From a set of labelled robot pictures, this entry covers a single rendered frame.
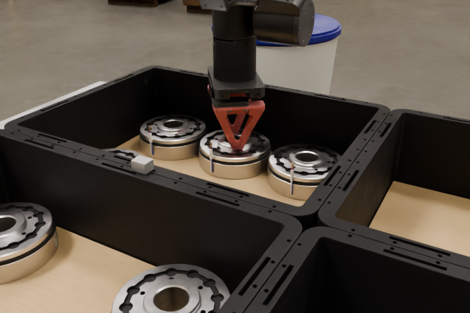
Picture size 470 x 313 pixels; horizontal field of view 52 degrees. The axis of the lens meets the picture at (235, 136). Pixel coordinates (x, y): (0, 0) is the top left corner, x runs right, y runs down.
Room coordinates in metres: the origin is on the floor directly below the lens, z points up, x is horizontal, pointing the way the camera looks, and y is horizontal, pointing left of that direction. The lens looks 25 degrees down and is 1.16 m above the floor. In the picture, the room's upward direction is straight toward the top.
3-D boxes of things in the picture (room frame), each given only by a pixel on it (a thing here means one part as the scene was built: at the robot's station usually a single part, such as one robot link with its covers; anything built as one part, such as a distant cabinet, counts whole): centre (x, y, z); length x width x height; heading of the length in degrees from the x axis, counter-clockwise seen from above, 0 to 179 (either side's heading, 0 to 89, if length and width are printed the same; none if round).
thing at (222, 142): (0.63, 0.00, 0.86); 0.05 x 0.05 x 0.01
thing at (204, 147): (0.63, 0.00, 0.86); 0.10 x 0.10 x 0.01
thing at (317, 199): (0.57, 0.04, 0.92); 0.40 x 0.30 x 0.02; 61
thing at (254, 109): (0.62, 0.00, 0.91); 0.07 x 0.07 x 0.09; 8
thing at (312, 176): (0.58, -0.10, 0.86); 0.10 x 0.10 x 0.01
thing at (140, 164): (0.42, 0.09, 0.94); 0.02 x 0.01 x 0.01; 61
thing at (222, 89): (0.63, 0.00, 0.98); 0.10 x 0.07 x 0.07; 8
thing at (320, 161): (0.58, -0.10, 0.86); 0.05 x 0.05 x 0.01
